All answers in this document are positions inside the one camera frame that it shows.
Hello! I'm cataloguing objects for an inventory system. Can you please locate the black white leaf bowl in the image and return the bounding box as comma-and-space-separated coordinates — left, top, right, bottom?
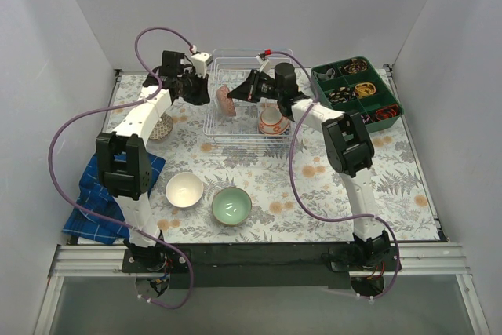
216, 85, 236, 118

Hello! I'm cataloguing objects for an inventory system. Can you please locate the white wire dish rack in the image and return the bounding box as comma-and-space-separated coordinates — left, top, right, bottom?
203, 48, 294, 146

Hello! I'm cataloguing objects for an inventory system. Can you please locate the orange floral bowl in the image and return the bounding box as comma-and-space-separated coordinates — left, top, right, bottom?
258, 107, 290, 136

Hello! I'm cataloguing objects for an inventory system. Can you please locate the celadon green bowl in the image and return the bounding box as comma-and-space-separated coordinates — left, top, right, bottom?
212, 187, 253, 227

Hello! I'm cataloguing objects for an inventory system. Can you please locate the blue zigzag red-inside bowl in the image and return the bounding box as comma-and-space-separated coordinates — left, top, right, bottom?
264, 133, 289, 140

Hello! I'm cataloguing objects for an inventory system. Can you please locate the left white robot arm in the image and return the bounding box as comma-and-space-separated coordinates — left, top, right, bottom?
96, 51, 213, 272

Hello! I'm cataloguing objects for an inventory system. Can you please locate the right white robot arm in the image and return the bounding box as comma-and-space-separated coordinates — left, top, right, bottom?
227, 62, 395, 271

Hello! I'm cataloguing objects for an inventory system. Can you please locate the brown patterned small bowl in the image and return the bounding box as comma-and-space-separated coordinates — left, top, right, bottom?
149, 113, 173, 141

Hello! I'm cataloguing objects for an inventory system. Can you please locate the green divided organizer tray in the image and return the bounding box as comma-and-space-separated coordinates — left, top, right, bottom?
311, 56, 404, 133

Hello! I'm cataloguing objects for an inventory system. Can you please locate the floral table mat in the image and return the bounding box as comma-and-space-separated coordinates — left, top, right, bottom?
105, 67, 441, 244

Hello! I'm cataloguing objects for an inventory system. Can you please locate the blue plaid cloth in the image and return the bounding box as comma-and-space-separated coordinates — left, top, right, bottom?
62, 150, 166, 244

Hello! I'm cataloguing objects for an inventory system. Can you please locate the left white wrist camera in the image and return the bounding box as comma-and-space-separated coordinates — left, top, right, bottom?
189, 45, 213, 78

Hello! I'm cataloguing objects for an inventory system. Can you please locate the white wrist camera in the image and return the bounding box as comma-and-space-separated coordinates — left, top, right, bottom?
189, 45, 213, 78
256, 49, 273, 75

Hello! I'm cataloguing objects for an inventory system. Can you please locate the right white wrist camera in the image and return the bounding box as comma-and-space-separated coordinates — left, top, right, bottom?
256, 49, 273, 75

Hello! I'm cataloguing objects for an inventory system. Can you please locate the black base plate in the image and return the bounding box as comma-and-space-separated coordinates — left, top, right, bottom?
121, 241, 403, 289

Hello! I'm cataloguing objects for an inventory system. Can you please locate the aluminium frame rail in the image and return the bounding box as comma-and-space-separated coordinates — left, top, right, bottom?
34, 242, 489, 334

